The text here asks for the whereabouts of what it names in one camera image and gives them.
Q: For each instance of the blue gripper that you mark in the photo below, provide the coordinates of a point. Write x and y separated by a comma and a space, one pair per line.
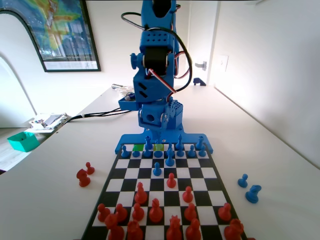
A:
151, 117

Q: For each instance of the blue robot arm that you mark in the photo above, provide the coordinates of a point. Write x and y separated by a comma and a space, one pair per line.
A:
156, 40

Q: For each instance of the blue knight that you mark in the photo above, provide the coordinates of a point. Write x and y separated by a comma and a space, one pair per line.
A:
252, 196
170, 146

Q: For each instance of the blue pawn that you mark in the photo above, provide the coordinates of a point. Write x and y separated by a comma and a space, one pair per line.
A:
124, 153
147, 153
135, 153
202, 152
242, 182
180, 153
156, 171
191, 152

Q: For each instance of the blue bishop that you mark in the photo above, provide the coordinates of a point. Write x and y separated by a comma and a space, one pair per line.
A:
170, 160
179, 143

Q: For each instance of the blue board mounting plate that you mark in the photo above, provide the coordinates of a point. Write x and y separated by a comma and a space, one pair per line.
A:
130, 138

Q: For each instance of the red pawn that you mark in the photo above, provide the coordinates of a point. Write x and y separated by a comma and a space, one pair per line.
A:
89, 170
121, 213
103, 213
171, 182
225, 213
187, 196
138, 213
190, 213

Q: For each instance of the white stacked parts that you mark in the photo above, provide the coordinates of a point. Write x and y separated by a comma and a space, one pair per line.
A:
125, 91

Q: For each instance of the black white chessboard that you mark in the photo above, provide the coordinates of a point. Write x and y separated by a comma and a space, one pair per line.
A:
197, 183

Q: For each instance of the red knight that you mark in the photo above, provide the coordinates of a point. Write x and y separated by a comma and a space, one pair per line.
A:
83, 178
140, 196

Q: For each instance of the small silver object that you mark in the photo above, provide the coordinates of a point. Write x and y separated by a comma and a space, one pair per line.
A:
116, 86

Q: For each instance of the small blue printed part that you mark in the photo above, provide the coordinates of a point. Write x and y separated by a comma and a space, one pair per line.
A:
198, 82

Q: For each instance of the red bishop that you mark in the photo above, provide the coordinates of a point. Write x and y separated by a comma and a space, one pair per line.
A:
155, 213
193, 232

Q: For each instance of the red queen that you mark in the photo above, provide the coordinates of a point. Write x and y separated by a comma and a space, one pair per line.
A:
174, 231

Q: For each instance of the red rook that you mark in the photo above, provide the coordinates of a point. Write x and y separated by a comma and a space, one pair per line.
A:
135, 232
233, 231

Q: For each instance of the white door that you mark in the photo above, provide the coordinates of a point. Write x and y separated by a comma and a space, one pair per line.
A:
200, 37

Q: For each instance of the stack of papers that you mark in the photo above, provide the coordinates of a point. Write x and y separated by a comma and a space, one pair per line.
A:
45, 122

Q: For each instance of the green plastic bin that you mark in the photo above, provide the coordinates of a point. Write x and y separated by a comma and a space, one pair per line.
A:
22, 143

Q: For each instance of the red board mounting plate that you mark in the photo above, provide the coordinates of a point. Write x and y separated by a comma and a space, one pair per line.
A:
251, 238

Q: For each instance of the framed map poster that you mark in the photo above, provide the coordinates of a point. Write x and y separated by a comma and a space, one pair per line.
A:
62, 30

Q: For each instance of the white light switch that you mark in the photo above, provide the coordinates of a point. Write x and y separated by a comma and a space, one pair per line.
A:
224, 63

